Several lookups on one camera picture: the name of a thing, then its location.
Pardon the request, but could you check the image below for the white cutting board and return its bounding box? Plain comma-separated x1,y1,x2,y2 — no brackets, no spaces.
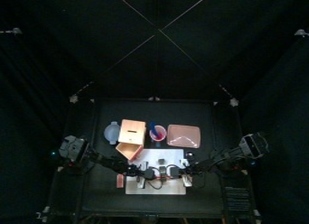
124,148,187,196

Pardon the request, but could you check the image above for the orange rectangular block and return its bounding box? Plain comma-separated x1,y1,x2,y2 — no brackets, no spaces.
116,173,125,189

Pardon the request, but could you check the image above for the wooden drawer with red front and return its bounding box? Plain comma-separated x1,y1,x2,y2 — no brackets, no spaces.
115,142,144,162

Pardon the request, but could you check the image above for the black label plate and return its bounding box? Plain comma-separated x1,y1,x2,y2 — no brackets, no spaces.
223,185,252,217

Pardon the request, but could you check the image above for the red plastic cup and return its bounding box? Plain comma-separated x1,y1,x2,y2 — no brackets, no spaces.
148,125,167,143

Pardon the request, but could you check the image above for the grey bowl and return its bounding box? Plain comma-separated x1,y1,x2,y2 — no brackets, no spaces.
103,121,121,145

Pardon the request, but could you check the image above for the wooden box with slot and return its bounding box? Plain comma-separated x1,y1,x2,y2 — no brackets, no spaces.
117,118,147,146

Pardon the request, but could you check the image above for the blue toy utensil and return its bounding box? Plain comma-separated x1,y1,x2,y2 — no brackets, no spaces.
148,122,157,137

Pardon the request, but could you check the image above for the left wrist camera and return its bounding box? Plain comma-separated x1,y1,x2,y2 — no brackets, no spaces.
141,168,156,181

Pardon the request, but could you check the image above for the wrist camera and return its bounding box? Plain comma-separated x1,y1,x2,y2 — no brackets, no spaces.
167,166,180,179
141,168,156,181

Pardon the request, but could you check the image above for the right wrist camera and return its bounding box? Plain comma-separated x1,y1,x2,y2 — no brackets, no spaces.
167,166,180,179

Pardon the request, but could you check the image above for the grey table leg bracket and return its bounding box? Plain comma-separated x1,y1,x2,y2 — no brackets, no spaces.
252,210,263,224
34,205,53,223

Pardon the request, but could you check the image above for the grey metal frame clamp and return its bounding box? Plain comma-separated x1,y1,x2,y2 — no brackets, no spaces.
293,28,309,38
0,27,22,36

